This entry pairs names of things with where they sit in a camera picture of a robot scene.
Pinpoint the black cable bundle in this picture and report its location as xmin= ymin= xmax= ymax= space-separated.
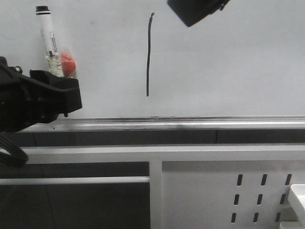
xmin=0 ymin=132 xmax=29 ymax=168

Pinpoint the white whiteboard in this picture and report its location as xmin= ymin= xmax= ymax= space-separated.
xmin=0 ymin=0 xmax=305 ymax=118

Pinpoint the black object at top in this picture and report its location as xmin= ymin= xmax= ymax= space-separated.
xmin=167 ymin=0 xmax=230 ymax=27

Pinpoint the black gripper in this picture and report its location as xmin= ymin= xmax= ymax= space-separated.
xmin=0 ymin=56 xmax=82 ymax=133

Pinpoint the white plastic bin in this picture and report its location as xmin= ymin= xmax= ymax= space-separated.
xmin=279 ymin=184 xmax=305 ymax=229

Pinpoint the white perforated metal panel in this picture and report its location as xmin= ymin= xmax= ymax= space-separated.
xmin=162 ymin=161 xmax=305 ymax=229

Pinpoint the red round magnet taped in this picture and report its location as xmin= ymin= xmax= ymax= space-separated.
xmin=60 ymin=49 xmax=77 ymax=79

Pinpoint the white metal shelf frame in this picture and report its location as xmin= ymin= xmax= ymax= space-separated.
xmin=0 ymin=145 xmax=305 ymax=229

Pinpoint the white whiteboard marker pen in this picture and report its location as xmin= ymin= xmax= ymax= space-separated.
xmin=35 ymin=6 xmax=64 ymax=77

